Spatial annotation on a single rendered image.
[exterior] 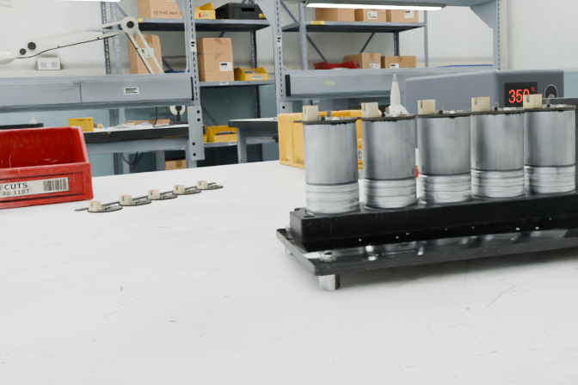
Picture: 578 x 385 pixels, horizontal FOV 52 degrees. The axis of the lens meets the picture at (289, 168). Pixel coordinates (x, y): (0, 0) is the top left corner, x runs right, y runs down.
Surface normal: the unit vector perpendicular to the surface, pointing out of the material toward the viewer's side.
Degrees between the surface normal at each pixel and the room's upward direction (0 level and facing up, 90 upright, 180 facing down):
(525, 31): 90
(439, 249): 0
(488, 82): 90
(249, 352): 0
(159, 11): 88
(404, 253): 0
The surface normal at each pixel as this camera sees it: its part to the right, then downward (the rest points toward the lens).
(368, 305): -0.05, -0.99
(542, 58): -0.90, 0.09
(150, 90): 0.43, 0.07
